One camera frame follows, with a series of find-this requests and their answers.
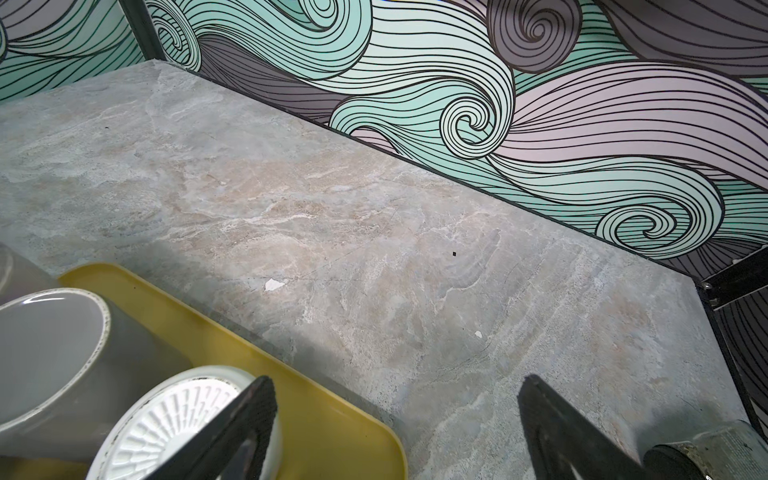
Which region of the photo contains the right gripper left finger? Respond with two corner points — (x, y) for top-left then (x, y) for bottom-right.
(149, 376), (278, 479)

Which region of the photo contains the yellow plastic tray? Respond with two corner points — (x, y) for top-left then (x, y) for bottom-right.
(1, 264), (407, 479)

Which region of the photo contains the grey ceramic mug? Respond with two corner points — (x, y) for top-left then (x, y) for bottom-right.
(1, 288), (191, 462)

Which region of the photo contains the pink ceramic mug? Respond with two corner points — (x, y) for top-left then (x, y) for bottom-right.
(0, 244), (60, 304)

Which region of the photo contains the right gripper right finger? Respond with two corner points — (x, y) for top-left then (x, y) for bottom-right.
(517, 375), (648, 479)

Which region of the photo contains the glass jar black lid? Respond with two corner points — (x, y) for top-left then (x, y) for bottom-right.
(643, 420), (767, 480)

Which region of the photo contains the white ribbed-base mug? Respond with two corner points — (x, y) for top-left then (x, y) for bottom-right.
(87, 365), (283, 479)

